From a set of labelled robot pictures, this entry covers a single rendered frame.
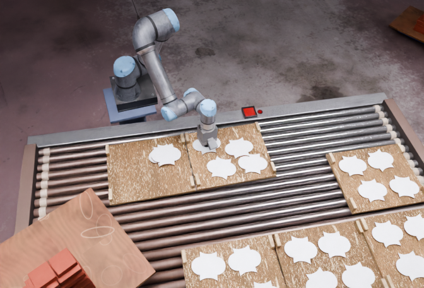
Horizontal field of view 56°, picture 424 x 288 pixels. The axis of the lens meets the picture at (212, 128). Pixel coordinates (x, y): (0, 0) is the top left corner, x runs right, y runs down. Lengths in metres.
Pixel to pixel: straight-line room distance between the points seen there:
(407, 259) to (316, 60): 2.57
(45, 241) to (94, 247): 0.20
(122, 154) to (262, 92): 1.93
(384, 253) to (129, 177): 1.23
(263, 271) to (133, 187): 0.72
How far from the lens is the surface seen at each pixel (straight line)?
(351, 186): 2.14
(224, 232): 1.91
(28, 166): 2.19
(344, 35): 4.61
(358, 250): 1.99
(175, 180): 2.01
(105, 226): 1.82
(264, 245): 1.88
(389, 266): 2.01
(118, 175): 2.06
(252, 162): 2.08
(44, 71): 4.11
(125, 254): 1.75
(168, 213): 1.95
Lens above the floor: 2.65
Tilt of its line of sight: 51 degrees down
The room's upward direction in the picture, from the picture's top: 4 degrees clockwise
